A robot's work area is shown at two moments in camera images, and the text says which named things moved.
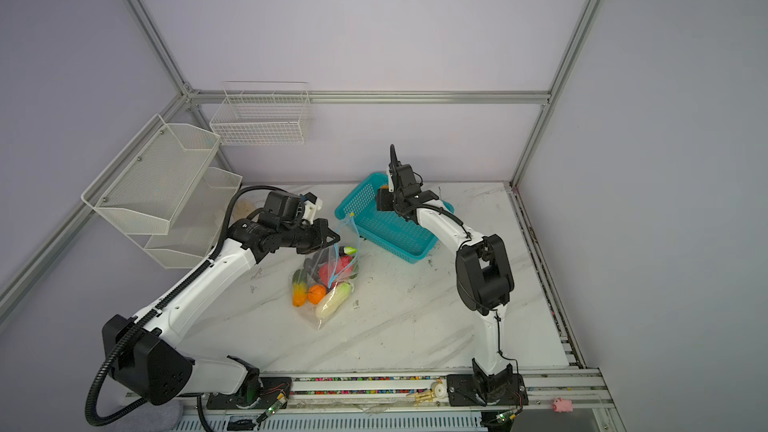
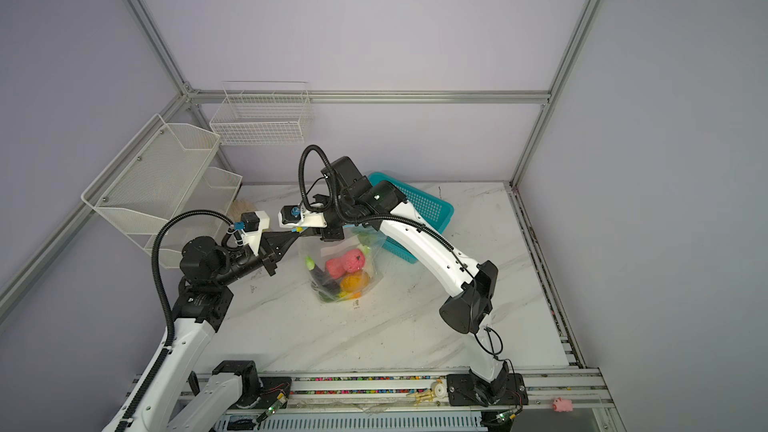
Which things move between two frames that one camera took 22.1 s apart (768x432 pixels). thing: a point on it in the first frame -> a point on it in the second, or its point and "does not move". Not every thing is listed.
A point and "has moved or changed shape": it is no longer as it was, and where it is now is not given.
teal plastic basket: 385,230 has moved or changed shape
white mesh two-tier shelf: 165,194 does not move
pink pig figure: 561,405 does not move
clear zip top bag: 323,282 has moved or changed shape
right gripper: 382,200 -> 330,234
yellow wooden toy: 423,396 does not move
